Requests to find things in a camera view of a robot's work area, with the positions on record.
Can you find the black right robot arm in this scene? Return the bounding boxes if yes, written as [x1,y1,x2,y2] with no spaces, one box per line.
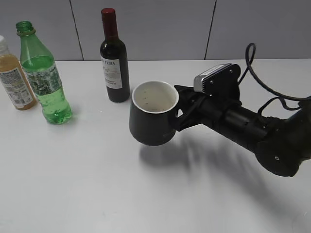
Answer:
[171,84,311,177]

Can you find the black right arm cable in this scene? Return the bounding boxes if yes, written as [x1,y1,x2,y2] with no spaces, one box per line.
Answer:
[237,43,311,115]

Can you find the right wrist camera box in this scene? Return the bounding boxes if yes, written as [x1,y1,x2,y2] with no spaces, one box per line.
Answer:
[193,63,241,100]

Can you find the red wine bottle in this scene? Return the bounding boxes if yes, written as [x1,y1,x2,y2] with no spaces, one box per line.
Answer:
[100,8,130,102]

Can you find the black mug white inside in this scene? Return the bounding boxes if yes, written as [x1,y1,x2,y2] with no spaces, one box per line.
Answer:
[129,81,179,146]

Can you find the orange juice bottle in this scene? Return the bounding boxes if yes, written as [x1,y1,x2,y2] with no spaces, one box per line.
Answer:
[0,36,36,110]

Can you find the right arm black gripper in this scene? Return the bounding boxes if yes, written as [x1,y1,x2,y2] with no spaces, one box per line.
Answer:
[170,85,242,131]

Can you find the green sprite bottle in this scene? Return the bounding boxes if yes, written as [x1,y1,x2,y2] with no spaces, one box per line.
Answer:
[16,21,72,124]

